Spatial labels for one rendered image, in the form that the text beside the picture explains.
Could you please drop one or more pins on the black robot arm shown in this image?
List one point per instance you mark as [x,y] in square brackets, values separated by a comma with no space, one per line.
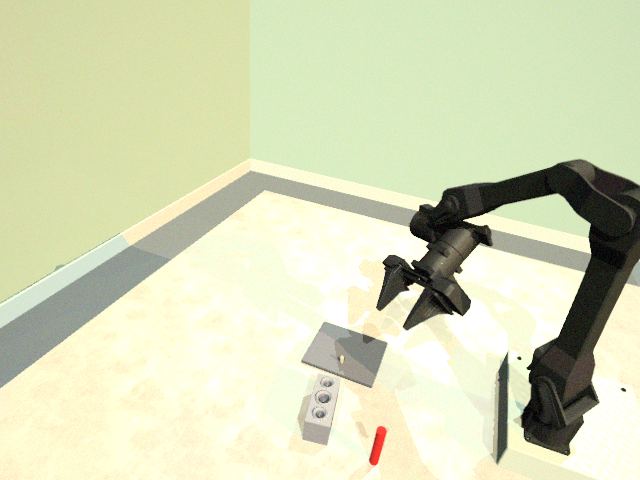
[562,369]

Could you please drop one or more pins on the red peg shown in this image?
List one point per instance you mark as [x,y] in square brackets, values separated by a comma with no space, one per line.
[377,445]

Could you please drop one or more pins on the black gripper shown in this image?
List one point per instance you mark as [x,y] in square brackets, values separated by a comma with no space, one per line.
[440,296]

